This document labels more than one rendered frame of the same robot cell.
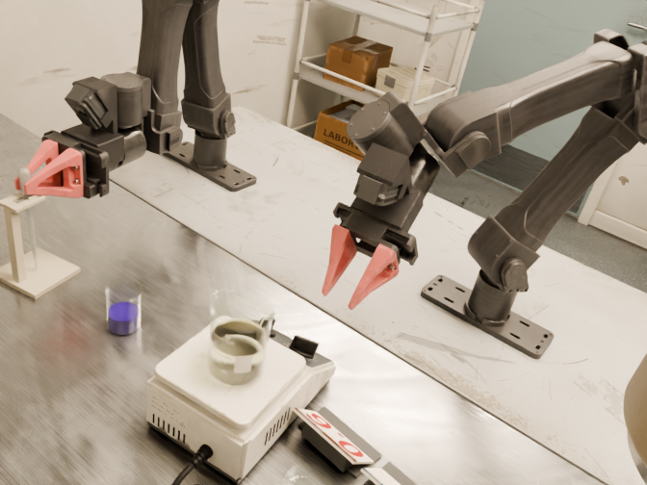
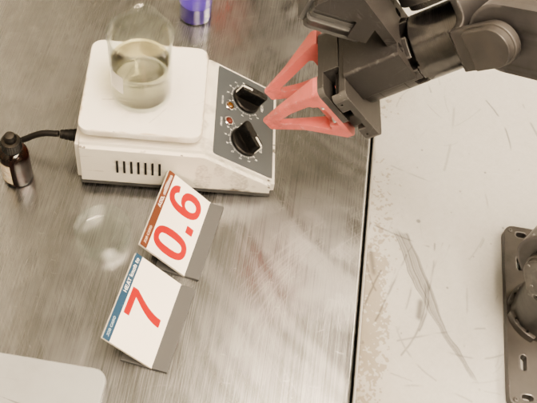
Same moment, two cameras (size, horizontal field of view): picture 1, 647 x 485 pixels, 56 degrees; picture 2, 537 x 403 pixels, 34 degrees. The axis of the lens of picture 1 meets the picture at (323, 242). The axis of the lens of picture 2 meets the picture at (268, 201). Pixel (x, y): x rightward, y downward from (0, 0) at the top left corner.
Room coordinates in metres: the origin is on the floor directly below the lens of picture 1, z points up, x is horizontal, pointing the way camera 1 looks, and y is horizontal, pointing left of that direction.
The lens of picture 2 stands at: (0.29, -0.48, 1.64)
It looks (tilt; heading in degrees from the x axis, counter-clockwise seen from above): 55 degrees down; 58
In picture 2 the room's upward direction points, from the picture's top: 11 degrees clockwise
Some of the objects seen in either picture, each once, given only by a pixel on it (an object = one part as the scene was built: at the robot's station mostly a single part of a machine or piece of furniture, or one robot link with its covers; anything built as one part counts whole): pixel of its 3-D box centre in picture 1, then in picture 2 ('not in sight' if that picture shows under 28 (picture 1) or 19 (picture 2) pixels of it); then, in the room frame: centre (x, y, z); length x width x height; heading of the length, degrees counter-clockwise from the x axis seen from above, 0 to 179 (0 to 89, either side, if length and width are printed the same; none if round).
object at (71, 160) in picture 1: (46, 173); not in sight; (0.69, 0.37, 1.04); 0.09 x 0.07 x 0.07; 160
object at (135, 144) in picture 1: (120, 140); not in sight; (0.81, 0.32, 1.05); 0.07 x 0.06 x 0.07; 160
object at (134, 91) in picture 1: (138, 113); not in sight; (0.85, 0.31, 1.08); 0.12 x 0.09 x 0.12; 164
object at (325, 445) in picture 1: (337, 433); (183, 225); (0.47, -0.06, 0.92); 0.09 x 0.06 x 0.04; 52
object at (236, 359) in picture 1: (236, 340); (141, 61); (0.47, 0.07, 1.03); 0.07 x 0.06 x 0.08; 64
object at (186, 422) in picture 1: (243, 382); (170, 119); (0.49, 0.06, 0.94); 0.22 x 0.13 x 0.08; 156
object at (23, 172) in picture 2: not in sight; (13, 155); (0.33, 0.07, 0.93); 0.03 x 0.03 x 0.07
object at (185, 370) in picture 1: (232, 367); (145, 89); (0.47, 0.07, 0.98); 0.12 x 0.12 x 0.01; 66
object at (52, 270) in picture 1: (33, 236); not in sight; (0.65, 0.38, 0.96); 0.08 x 0.08 x 0.13; 70
